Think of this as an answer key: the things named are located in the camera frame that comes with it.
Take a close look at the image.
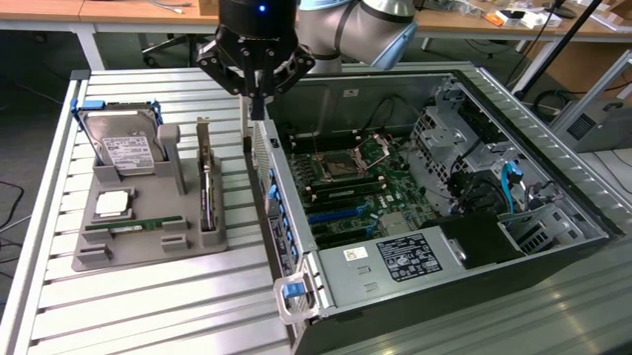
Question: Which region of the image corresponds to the black round stand base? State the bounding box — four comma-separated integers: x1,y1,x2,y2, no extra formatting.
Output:
540,1,577,19

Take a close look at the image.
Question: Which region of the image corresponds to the silver CPU chip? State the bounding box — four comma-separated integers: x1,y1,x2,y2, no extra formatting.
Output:
95,191,134,218

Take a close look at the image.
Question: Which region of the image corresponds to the grey power supply unit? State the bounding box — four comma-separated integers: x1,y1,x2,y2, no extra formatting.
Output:
315,225,468,310

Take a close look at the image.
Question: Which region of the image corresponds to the graphics card with metal bracket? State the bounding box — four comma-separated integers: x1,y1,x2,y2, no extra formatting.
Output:
195,116,222,233

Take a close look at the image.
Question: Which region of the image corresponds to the black tripod pole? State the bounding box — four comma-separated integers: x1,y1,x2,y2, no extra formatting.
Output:
513,0,607,97

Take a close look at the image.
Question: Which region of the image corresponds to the wooden desk white frame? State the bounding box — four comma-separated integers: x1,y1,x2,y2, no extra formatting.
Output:
414,0,632,93
0,0,302,71

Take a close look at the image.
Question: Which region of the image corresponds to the black installed RAM stick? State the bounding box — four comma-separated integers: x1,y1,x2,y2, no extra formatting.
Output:
310,182,384,203

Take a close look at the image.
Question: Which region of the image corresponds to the white device with black top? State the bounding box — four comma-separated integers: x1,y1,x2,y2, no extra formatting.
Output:
495,9,529,27

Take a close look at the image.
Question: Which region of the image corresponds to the office chair star base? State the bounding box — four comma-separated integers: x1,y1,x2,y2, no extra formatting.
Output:
142,33,218,68

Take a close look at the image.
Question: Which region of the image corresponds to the silver chipset heatsink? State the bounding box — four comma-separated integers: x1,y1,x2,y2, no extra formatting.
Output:
378,213,422,234

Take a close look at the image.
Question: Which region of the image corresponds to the grey parts rack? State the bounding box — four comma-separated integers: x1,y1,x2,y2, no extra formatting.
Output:
71,124,229,273

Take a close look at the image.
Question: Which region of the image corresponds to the blue disk wire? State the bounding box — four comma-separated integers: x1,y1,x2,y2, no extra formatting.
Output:
499,160,523,215

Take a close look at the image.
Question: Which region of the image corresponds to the perforated metal disk bay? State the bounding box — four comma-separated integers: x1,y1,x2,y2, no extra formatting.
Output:
496,202,587,257

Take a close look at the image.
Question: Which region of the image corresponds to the hard disk in blue caddy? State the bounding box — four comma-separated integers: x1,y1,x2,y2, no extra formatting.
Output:
71,98,164,178

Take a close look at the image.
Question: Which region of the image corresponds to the metal disk bay cage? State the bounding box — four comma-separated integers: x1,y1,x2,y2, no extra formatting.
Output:
409,79,520,179

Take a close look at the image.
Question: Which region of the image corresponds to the black plastic air shroud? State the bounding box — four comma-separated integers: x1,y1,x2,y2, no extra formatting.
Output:
422,212,524,271

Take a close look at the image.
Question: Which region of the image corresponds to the grey computer tower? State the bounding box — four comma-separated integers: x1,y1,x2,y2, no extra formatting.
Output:
563,99,632,155

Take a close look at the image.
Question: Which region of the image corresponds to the open black PC case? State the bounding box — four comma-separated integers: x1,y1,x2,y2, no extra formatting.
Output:
239,66,624,355

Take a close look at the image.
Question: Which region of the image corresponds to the green motherboard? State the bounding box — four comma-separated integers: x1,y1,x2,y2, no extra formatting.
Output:
283,129,445,249

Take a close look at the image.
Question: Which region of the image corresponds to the small white box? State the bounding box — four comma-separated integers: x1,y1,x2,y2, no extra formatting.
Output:
523,13,563,30

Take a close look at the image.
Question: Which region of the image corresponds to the open metal socket cover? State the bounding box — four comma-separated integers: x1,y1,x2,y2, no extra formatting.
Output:
350,133,400,171

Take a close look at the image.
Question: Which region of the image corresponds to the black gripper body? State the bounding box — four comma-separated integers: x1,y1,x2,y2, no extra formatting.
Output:
218,0,301,52

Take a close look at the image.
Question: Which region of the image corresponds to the CPU socket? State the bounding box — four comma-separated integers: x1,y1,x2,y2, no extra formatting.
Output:
315,149,368,183

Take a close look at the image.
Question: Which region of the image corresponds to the green RAM stick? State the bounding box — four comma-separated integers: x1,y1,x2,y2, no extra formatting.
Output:
90,217,182,234

